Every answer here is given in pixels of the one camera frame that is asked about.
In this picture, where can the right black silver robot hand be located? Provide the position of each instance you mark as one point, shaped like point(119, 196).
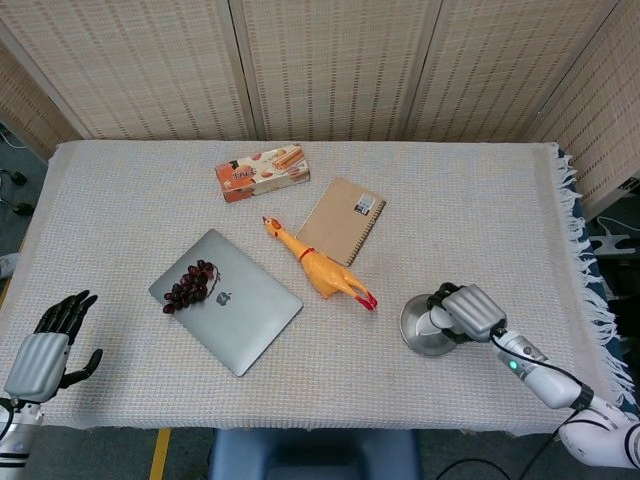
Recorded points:
point(475, 312)

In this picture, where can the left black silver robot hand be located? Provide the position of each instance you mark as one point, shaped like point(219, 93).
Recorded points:
point(35, 365)

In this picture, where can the round steel dish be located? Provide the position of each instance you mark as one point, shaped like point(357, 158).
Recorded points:
point(415, 310)

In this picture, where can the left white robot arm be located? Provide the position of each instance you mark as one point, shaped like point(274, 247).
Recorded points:
point(15, 437)

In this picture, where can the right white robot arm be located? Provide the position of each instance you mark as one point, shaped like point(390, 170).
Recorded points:
point(550, 385)

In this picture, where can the yellow rubber chicken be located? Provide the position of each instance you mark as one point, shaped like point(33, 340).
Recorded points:
point(325, 272)

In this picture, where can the grey shoe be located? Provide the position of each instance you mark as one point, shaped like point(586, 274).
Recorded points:
point(7, 265)

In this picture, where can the dark blue under cloth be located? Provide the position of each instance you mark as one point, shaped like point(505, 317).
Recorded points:
point(580, 210)

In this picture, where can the white metal stand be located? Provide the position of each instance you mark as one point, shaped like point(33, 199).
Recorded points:
point(615, 244)

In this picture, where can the black caster chair base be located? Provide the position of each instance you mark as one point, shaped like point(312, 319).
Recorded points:
point(20, 207)

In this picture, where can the brown spiral notebook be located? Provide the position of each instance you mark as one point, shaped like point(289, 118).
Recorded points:
point(340, 220)

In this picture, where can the dark red grape bunch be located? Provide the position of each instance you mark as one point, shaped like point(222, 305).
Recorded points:
point(187, 290)

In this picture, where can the white woven fringed tablecloth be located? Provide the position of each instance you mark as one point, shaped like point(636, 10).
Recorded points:
point(125, 200)

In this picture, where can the silver closed laptop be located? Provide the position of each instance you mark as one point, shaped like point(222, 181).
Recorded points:
point(240, 320)

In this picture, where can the blue padded base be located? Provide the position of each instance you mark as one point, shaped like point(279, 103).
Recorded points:
point(310, 455)

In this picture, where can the woven bamboo screen panel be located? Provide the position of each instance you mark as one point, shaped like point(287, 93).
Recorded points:
point(25, 110)
point(600, 110)
point(500, 65)
point(340, 65)
point(140, 65)

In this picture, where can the orange cookie box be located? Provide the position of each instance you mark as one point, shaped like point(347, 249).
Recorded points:
point(260, 175)

